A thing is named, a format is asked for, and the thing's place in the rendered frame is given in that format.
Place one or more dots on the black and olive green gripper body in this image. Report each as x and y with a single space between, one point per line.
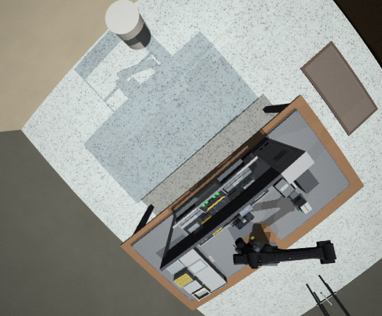
254 243

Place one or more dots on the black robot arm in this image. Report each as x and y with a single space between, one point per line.
268 255

